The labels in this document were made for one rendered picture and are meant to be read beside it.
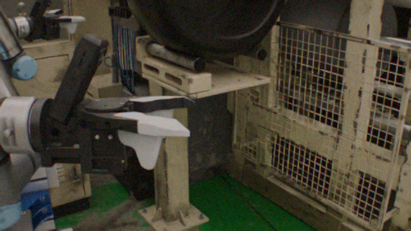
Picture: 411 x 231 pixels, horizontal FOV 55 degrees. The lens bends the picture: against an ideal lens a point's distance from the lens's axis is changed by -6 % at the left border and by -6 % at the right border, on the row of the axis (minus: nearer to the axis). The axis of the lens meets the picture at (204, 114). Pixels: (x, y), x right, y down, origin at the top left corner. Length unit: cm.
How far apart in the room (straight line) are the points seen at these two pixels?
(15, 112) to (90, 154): 11
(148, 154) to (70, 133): 12
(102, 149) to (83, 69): 10
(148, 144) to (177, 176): 152
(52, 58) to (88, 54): 143
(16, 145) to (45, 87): 142
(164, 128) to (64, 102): 14
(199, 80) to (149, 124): 97
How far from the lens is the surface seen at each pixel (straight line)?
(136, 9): 145
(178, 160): 194
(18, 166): 65
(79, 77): 50
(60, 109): 52
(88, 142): 50
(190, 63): 140
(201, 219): 212
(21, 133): 53
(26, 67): 130
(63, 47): 194
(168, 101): 56
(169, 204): 203
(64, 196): 218
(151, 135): 44
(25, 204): 130
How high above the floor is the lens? 124
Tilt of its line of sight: 21 degrees down
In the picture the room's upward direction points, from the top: straight up
